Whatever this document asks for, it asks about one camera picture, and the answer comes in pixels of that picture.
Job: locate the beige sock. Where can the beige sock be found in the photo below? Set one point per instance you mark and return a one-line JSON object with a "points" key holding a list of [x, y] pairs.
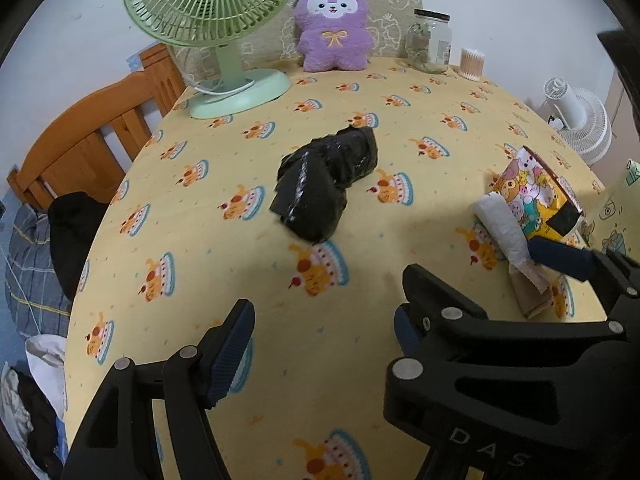
{"points": [[530, 295]]}

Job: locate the green desk fan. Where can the green desk fan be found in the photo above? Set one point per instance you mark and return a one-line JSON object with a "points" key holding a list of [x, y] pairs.
{"points": [[210, 0]]}

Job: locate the yellow printed tablecloth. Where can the yellow printed tablecloth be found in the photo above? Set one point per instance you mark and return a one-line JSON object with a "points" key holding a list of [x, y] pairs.
{"points": [[200, 240]]}

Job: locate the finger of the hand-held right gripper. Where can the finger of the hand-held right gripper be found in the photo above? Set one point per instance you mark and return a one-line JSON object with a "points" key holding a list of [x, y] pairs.
{"points": [[440, 295], [562, 260]]}

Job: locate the black cloth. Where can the black cloth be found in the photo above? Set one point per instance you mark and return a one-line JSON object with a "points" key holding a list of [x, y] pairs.
{"points": [[75, 240]]}

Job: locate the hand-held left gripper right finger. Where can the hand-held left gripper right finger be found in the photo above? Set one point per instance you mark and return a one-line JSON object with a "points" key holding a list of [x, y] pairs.
{"points": [[407, 332]]}

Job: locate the white fan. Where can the white fan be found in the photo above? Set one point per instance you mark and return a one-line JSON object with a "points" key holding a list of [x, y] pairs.
{"points": [[585, 120]]}

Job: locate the white towel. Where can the white towel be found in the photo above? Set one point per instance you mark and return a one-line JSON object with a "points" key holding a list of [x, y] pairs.
{"points": [[502, 225]]}

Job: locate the cotton swab container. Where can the cotton swab container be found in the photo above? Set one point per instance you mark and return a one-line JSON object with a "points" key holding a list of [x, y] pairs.
{"points": [[472, 66]]}

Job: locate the purple plush toy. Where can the purple plush toy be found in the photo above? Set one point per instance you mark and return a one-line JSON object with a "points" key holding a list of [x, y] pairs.
{"points": [[330, 45]]}

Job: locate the grey plaid quilt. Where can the grey plaid quilt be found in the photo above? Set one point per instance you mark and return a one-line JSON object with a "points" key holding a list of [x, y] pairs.
{"points": [[32, 270]]}

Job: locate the glass jar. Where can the glass jar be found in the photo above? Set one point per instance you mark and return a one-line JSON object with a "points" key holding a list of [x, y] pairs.
{"points": [[429, 45]]}

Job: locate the black plastic bag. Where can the black plastic bag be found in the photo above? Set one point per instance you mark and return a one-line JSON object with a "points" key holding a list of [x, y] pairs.
{"points": [[320, 185]]}

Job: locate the printed fabric storage box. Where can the printed fabric storage box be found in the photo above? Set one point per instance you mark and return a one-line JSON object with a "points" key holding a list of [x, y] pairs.
{"points": [[617, 210]]}

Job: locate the white cloth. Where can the white cloth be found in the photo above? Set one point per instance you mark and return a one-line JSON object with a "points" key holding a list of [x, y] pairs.
{"points": [[47, 365]]}

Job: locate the pile of clothes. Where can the pile of clothes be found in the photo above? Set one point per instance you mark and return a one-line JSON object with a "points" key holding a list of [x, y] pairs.
{"points": [[27, 425]]}

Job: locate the yellow cartoon printed pouch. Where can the yellow cartoon printed pouch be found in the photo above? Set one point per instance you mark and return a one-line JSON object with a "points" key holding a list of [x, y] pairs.
{"points": [[530, 190]]}

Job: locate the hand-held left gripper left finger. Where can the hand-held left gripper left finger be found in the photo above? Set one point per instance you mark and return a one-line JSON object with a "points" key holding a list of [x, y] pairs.
{"points": [[232, 355]]}

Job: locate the wooden chair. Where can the wooden chair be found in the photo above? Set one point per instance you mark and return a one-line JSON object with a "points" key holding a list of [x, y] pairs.
{"points": [[85, 135]]}

